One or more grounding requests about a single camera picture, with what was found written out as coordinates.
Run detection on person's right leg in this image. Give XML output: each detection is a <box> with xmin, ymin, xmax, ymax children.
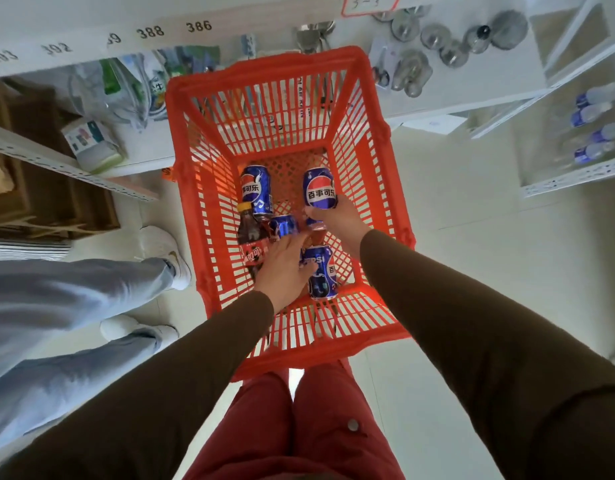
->
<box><xmin>291</xmin><ymin>358</ymin><xmax>406</xmax><ymax>480</ymax></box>

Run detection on metal piece with black knob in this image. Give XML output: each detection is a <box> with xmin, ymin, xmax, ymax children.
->
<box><xmin>462</xmin><ymin>24</ymin><xmax>491</xmax><ymax>55</ymax></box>

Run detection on grey dome lid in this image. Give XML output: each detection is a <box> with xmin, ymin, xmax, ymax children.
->
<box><xmin>489</xmin><ymin>9</ymin><xmax>530</xmax><ymax>51</ymax></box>

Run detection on clear water bottle blue label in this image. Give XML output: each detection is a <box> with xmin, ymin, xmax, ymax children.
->
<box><xmin>569</xmin><ymin>101</ymin><xmax>614</xmax><ymax>129</ymax></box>
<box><xmin>587</xmin><ymin>119</ymin><xmax>615</xmax><ymax>145</ymax></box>
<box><xmin>575</xmin><ymin>79</ymin><xmax>615</xmax><ymax>109</ymax></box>
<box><xmin>572</xmin><ymin>141</ymin><xmax>615</xmax><ymax>167</ymax></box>

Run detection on cluster of round metal lids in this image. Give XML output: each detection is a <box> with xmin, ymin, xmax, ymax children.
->
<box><xmin>372</xmin><ymin>4</ymin><xmax>471</xmax><ymax>99</ymax></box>

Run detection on person's left hand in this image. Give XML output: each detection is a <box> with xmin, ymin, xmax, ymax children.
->
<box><xmin>254</xmin><ymin>229</ymin><xmax>319</xmax><ymax>315</ymax></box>

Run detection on white flat box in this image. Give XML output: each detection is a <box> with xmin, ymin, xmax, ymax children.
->
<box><xmin>401</xmin><ymin>113</ymin><xmax>468</xmax><ymax>137</ymax></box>

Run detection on person's left leg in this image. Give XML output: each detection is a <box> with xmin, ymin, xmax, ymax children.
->
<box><xmin>182</xmin><ymin>368</ymin><xmax>294</xmax><ymax>480</ymax></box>

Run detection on person's right hand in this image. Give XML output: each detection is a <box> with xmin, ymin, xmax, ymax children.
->
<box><xmin>302</xmin><ymin>194</ymin><xmax>373</xmax><ymax>261</ymax></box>

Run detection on person's right forearm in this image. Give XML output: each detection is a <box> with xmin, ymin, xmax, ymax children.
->
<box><xmin>359</xmin><ymin>228</ymin><xmax>615</xmax><ymax>480</ymax></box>

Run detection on white numbered storage rack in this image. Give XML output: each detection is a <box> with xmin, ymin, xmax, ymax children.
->
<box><xmin>0</xmin><ymin>0</ymin><xmax>615</xmax><ymax>203</ymax></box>

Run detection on red plastic shopping basket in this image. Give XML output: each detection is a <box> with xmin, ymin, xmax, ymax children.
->
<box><xmin>165</xmin><ymin>44</ymin><xmax>417</xmax><ymax>383</ymax></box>

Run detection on red-outlined label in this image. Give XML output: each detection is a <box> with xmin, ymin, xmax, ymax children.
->
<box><xmin>341</xmin><ymin>0</ymin><xmax>402</xmax><ymax>18</ymax></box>

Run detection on striped cushion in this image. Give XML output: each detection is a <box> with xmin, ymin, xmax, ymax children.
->
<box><xmin>0</xmin><ymin>238</ymin><xmax>72</xmax><ymax>262</ymax></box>

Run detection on packaged scissors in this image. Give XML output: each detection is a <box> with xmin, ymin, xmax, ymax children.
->
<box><xmin>367</xmin><ymin>37</ymin><xmax>393</xmax><ymax>91</ymax></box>

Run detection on person's leg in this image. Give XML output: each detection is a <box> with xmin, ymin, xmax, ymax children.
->
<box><xmin>0</xmin><ymin>257</ymin><xmax>178</xmax><ymax>391</ymax></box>
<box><xmin>182</xmin><ymin>368</ymin><xmax>294</xmax><ymax>480</ymax></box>
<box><xmin>0</xmin><ymin>328</ymin><xmax>164</xmax><ymax>455</ymax></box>
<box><xmin>291</xmin><ymin>358</ymin><xmax>406</xmax><ymax>480</ymax></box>

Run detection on small white green box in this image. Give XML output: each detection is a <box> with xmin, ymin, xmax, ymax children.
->
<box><xmin>61</xmin><ymin>117</ymin><xmax>126</xmax><ymax>175</ymax></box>

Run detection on person's left forearm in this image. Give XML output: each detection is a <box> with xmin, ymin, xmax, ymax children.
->
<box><xmin>0</xmin><ymin>289</ymin><xmax>276</xmax><ymax>480</ymax></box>

